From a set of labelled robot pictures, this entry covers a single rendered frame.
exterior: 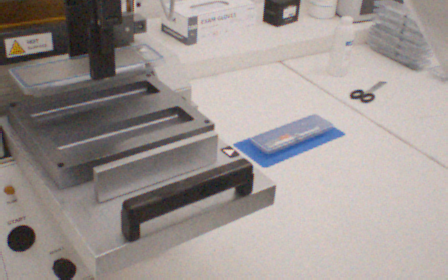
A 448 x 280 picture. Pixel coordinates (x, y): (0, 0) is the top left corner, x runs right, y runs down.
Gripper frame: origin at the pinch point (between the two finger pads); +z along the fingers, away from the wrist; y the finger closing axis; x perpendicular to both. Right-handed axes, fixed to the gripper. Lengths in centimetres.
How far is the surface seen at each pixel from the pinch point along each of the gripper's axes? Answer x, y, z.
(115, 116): 0.1, 5.9, 7.4
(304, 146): 45, -3, 32
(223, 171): 3.4, 23.9, 5.6
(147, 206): -5.7, 24.4, 6.0
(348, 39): 76, -23, 22
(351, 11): 96, -41, 25
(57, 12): 1.7, -14.4, 1.3
